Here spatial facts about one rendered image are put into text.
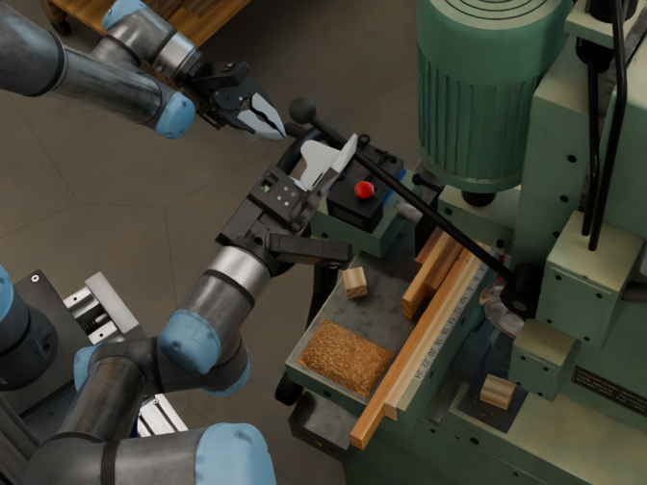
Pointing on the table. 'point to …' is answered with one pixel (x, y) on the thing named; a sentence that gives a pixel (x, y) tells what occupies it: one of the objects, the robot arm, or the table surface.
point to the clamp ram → (418, 221)
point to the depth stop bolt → (500, 250)
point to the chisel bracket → (481, 216)
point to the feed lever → (306, 114)
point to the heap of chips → (345, 358)
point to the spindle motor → (481, 85)
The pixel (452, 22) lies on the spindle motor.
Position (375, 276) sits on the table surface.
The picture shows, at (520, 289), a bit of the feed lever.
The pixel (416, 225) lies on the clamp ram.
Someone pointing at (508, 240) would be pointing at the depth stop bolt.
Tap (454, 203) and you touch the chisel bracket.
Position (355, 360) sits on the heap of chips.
